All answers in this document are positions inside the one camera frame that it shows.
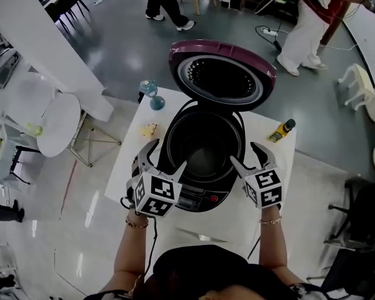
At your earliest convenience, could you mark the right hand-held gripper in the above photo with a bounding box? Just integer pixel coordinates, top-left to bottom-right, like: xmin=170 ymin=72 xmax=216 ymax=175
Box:
xmin=229 ymin=141 xmax=284 ymax=211

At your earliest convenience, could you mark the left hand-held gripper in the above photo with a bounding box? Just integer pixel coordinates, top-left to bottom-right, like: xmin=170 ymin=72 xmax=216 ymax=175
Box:
xmin=126 ymin=138 xmax=189 ymax=219

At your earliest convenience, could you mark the black pot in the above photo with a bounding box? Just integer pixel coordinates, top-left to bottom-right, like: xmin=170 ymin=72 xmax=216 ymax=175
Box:
xmin=167 ymin=111 xmax=245 ymax=181

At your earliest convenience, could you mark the purple and black rice cooker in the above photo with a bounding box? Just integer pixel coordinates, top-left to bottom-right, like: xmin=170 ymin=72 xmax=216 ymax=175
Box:
xmin=157 ymin=39 xmax=278 ymax=214

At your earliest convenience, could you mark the person's right forearm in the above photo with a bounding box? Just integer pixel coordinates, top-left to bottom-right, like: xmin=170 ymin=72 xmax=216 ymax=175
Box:
xmin=257 ymin=206 xmax=289 ymax=273

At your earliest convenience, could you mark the person's left forearm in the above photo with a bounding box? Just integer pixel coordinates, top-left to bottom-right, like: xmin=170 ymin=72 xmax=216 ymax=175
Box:
xmin=111 ymin=208 xmax=159 ymax=283

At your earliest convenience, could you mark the yellow sponge piece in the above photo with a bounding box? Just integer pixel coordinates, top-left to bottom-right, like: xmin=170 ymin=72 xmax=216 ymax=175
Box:
xmin=138 ymin=122 xmax=161 ymax=139

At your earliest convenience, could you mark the yellow bottle with black cap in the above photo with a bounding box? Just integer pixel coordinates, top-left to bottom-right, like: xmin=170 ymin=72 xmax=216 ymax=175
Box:
xmin=266 ymin=118 xmax=297 ymax=144

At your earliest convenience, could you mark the blue glass ornament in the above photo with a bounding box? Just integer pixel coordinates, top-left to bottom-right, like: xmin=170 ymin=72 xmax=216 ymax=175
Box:
xmin=138 ymin=79 xmax=166 ymax=112

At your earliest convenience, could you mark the round white side table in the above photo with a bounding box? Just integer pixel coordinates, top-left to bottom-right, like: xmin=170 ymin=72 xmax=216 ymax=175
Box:
xmin=36 ymin=92 xmax=123 ymax=169

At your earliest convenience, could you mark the person's black top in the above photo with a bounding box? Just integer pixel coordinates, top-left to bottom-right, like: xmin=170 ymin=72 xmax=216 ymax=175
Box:
xmin=93 ymin=244 xmax=354 ymax=300

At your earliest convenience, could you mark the black office chair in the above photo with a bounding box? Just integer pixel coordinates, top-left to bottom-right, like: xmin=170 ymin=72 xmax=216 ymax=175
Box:
xmin=324 ymin=176 xmax=375 ymax=251

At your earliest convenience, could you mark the green fruit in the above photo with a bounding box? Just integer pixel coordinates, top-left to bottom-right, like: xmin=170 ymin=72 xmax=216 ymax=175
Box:
xmin=26 ymin=122 xmax=44 ymax=138

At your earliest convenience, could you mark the small white stool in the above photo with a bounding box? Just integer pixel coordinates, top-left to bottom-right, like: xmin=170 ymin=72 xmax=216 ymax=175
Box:
xmin=337 ymin=63 xmax=375 ymax=111

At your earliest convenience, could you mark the grey countertop appliance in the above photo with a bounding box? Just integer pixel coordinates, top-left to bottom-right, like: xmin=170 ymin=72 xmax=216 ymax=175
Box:
xmin=0 ymin=47 xmax=23 ymax=91

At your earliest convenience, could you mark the dark dining chair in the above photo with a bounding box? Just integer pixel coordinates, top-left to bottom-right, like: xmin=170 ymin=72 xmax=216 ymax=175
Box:
xmin=44 ymin=0 xmax=91 ymax=28

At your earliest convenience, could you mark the gold bracelet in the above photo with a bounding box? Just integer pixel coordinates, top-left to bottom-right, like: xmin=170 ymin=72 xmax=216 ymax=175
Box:
xmin=258 ymin=215 xmax=283 ymax=226
xmin=125 ymin=216 xmax=150 ymax=229

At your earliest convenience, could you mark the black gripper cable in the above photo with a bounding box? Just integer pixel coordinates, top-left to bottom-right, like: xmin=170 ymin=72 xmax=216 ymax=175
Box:
xmin=120 ymin=194 xmax=159 ymax=278

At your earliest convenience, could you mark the thin black cable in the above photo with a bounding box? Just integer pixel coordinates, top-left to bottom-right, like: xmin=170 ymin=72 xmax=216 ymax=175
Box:
xmin=247 ymin=229 xmax=262 ymax=261

